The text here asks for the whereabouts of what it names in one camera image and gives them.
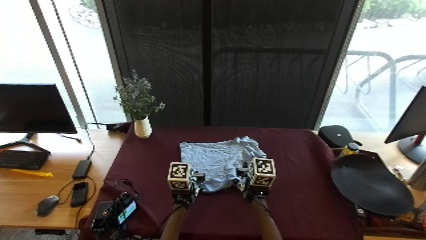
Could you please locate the person's right hand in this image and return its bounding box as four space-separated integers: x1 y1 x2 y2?
235 163 272 201

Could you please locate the black phone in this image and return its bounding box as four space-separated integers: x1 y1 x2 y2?
70 181 90 208

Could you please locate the black computer monitor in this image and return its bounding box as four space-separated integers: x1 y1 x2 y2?
0 83 79 150

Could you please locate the black keyboard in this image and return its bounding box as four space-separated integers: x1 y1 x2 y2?
0 149 51 171

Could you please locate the white marker cube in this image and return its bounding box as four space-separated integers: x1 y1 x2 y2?
250 157 278 188
167 161 194 191

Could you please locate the dark red tablecloth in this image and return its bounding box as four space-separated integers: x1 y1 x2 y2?
79 125 365 240

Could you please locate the black office chair seat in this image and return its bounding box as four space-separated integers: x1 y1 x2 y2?
331 152 416 217

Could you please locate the white vase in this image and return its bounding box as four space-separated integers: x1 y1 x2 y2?
134 115 154 139

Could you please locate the right white marker cube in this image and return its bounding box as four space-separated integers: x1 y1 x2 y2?
250 157 278 188

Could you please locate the left white marker cube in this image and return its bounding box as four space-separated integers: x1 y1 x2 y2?
167 161 194 191

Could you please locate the metal bicycle rack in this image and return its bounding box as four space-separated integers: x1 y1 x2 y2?
339 49 426 124

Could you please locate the yellow flat tool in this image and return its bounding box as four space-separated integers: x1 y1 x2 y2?
10 168 55 178

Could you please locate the dark mesh window blind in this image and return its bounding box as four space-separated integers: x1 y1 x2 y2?
95 0 367 130

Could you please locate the person's left hand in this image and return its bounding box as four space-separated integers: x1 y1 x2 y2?
174 171 207 205

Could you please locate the purple flower bunch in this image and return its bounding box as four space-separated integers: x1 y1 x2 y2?
114 69 167 121

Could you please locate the black power adapter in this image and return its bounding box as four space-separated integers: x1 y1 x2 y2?
71 158 94 180

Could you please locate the light blue cloth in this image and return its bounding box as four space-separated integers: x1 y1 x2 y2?
179 135 268 194

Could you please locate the black device with lit screen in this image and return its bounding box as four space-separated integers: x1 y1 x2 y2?
91 191 139 234

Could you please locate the grey computer mouse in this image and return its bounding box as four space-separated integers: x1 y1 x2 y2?
37 194 62 218

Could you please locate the black cable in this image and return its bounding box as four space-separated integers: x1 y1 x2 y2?
58 123 118 160

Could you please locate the black monitor with round stand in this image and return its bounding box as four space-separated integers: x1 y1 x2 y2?
384 85 426 164

